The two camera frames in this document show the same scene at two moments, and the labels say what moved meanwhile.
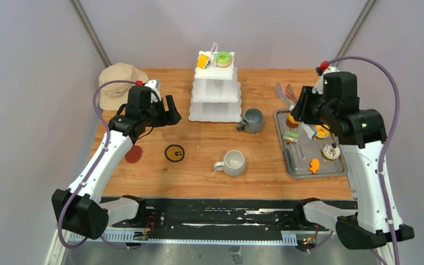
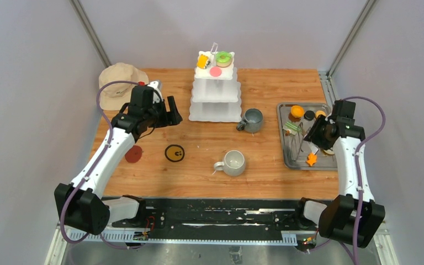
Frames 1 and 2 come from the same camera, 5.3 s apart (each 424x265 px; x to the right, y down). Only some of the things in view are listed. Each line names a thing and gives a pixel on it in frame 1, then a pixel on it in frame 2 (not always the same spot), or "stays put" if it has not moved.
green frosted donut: x=223 y=58 stays put
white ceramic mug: x=233 y=164 stays put
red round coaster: x=134 y=154 stays put
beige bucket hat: x=114 y=96 stays put
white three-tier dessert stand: x=216 y=91 stays put
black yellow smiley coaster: x=174 y=153 stays put
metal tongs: x=289 y=96 -> x=297 y=141
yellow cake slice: x=202 y=61 stays put
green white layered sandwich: x=293 y=135 -> x=291 y=128
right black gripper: x=300 y=112 -> x=313 y=137
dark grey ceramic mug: x=253 y=121 stays put
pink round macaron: x=289 y=94 -> x=215 y=71
